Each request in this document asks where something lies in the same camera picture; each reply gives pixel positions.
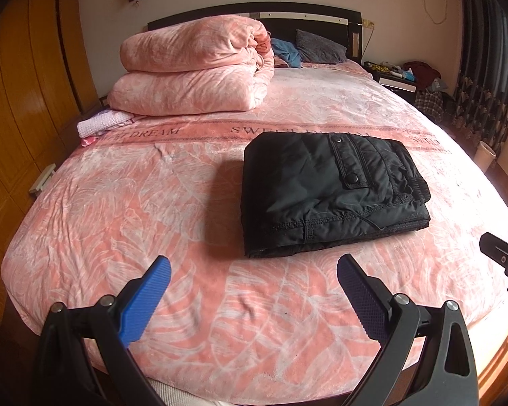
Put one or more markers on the pink bed with blanket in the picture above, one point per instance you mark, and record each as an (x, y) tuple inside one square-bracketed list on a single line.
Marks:
[(152, 203)]

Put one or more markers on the dark nightstand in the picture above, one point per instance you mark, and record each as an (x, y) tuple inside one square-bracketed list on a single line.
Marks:
[(400, 84)]

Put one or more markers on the white mattress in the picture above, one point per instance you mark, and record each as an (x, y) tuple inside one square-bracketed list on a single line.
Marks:
[(182, 395)]

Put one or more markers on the wooden wardrobe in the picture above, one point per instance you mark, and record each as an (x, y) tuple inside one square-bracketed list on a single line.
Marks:
[(25, 93)]

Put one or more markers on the white waste bin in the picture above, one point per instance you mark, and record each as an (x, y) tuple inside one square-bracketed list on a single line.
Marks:
[(486, 154)]

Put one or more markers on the folded pink quilt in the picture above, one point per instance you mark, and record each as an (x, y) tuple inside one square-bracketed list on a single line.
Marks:
[(186, 59)]

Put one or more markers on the blue cloth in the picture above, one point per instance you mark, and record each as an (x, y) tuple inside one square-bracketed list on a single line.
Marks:
[(285, 50)]

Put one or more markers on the dark bed headboard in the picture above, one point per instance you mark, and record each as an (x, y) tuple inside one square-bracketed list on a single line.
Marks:
[(305, 10)]

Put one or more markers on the dark patterned curtain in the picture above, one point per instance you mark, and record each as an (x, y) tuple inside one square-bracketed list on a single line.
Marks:
[(482, 72)]

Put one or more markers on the small pink cloth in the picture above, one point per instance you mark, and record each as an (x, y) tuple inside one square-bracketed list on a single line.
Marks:
[(88, 141)]

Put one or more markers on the white knitted towel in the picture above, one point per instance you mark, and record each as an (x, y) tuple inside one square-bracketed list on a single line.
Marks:
[(101, 122)]

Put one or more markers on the dark red cloth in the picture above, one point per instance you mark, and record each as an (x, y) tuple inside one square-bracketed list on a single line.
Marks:
[(423, 72)]

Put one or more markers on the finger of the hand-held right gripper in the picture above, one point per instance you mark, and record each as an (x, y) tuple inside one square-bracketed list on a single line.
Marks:
[(497, 247)]

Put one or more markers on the plaid cloth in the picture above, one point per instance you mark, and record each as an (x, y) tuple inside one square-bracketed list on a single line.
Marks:
[(429, 103)]

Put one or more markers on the black jacket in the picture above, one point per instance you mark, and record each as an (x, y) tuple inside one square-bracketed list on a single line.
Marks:
[(321, 190)]

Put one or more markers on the wooden bed frame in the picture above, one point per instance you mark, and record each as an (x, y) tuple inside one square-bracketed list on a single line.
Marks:
[(499, 372)]

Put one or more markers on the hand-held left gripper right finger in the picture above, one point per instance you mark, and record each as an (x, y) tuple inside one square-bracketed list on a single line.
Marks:
[(364, 300)]

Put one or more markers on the grey pillow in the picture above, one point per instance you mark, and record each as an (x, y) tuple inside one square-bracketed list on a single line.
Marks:
[(321, 46)]

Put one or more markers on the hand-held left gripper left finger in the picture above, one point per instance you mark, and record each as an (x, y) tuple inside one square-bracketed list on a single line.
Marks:
[(148, 300)]

